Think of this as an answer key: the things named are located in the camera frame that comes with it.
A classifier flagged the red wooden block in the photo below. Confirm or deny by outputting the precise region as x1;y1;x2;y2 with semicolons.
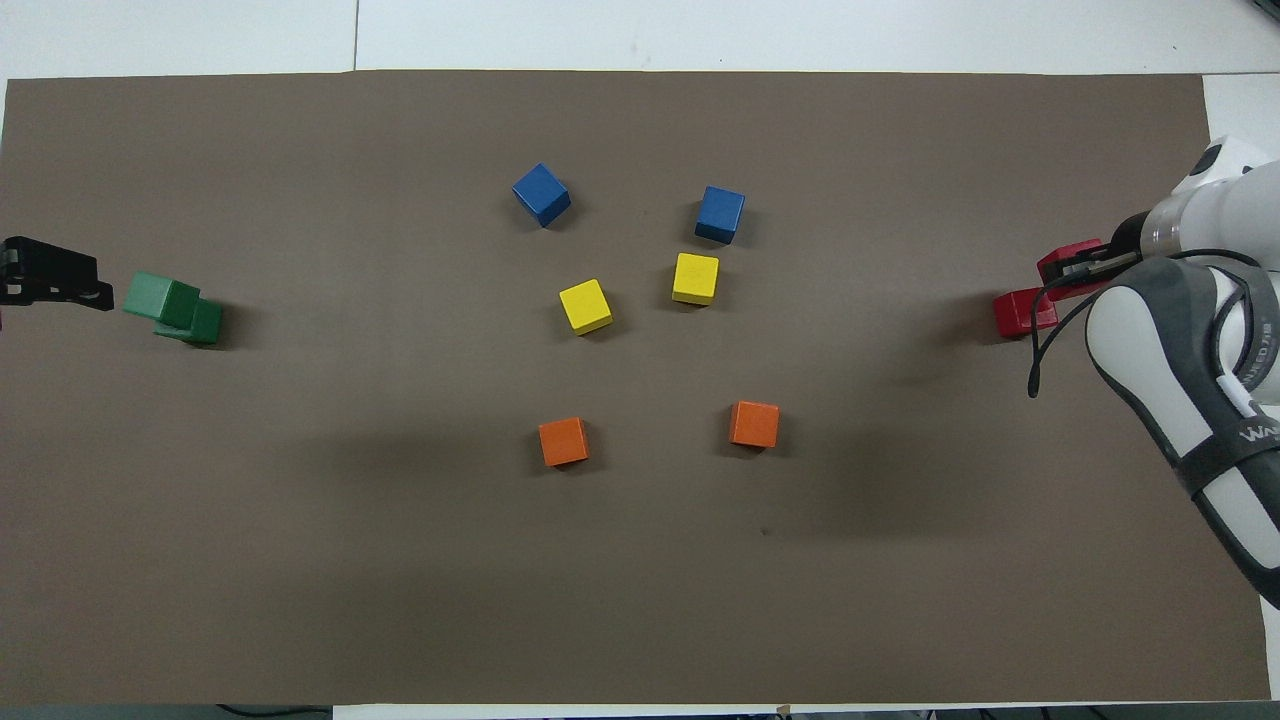
1037;240;1109;301
994;288;1059;339

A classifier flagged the brown table mat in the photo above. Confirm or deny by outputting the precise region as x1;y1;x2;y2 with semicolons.
0;70;1271;706

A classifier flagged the green wooden block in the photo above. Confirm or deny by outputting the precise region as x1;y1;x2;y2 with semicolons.
155;298;223;346
123;271;201;331

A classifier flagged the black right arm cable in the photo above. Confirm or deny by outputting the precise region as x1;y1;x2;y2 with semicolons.
1028;250;1251;399

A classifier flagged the thin black cable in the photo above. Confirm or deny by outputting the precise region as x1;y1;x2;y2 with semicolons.
215;703;333;719

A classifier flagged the orange wooden block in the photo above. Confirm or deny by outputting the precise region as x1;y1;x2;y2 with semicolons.
538;417;590;467
729;401;781;449

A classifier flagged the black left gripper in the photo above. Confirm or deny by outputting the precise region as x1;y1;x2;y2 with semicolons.
0;236;114;311

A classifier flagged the yellow wooden block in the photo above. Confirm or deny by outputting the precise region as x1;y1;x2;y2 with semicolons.
672;252;720;306
559;279;614;336

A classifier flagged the blue wooden block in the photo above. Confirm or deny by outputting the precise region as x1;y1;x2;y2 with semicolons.
512;163;572;228
695;186;746;245

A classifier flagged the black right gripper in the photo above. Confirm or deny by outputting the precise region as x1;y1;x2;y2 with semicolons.
1048;212;1154;293

